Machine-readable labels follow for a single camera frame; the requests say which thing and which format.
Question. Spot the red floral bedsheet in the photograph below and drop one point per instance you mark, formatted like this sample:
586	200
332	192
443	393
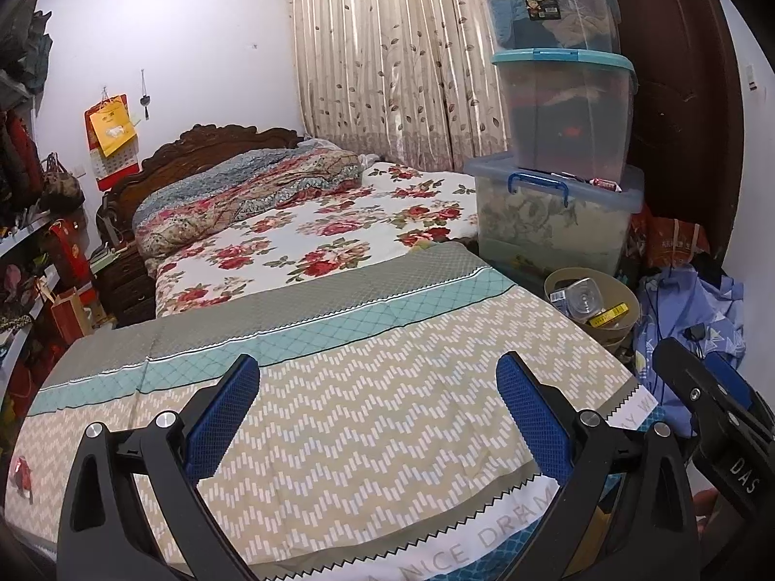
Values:
339	242

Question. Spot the brown handbag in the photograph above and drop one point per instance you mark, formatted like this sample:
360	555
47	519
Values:
60	187

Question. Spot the red gift bag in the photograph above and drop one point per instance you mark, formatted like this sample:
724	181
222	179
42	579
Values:
69	248

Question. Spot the wooden nightstand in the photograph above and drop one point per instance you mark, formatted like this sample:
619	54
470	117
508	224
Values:
130	290

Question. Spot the beige plastic waste bin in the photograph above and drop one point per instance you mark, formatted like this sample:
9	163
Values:
560	281

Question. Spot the small red item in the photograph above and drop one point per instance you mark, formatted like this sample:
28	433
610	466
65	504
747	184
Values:
21	475

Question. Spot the patchwork quilt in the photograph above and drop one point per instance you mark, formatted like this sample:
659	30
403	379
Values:
242	187

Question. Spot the clear plastic packaging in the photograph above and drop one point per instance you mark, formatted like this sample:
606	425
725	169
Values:
560	301

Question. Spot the leaf pattern curtain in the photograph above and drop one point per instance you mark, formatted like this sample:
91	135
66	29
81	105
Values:
375	60

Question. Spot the clear storage box blue lid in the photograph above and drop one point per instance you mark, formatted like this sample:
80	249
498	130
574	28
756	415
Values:
545	230

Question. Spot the yellow packet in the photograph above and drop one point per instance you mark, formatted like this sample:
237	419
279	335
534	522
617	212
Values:
611	313

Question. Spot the dark hanging clothes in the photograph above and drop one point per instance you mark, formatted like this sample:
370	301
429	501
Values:
30	54

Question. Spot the small red white box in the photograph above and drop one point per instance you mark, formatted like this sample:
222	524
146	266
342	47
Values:
605	184

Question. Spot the labelled storage box teal lid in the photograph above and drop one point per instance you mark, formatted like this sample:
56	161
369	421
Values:
575	18

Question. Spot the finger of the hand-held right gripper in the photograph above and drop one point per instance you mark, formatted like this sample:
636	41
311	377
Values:
684	375
732	384

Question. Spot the beige chevron bedsheet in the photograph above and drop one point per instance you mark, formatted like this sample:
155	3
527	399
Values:
363	399

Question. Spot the hanging wall ornament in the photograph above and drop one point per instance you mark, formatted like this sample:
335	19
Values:
145	100

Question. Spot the red yellow wall calendar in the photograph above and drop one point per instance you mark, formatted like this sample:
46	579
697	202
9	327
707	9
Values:
112	127

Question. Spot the clear storage box teal lid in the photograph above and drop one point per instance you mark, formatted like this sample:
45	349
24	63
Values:
563	121

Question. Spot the white wall switch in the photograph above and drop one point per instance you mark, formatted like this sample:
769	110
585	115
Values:
752	77

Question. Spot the red backpack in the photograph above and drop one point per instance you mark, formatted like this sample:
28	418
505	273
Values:
18	157

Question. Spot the blue printed cloth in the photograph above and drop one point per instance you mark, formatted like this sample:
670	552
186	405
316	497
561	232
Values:
720	308

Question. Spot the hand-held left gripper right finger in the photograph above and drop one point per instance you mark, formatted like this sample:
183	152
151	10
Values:
536	423

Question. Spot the clear plastic bottle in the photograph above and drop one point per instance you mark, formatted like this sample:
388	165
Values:
584	302

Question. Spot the orange plastic bag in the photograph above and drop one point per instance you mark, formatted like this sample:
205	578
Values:
672	242

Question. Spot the teal diamond pattern sheet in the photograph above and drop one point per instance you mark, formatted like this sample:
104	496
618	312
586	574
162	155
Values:
496	557

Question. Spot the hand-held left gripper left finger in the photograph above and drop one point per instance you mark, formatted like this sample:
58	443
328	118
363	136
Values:
224	414

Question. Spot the dark brown wooden door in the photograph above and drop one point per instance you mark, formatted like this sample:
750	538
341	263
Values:
678	103

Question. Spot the carved wooden headboard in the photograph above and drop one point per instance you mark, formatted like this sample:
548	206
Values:
200	142

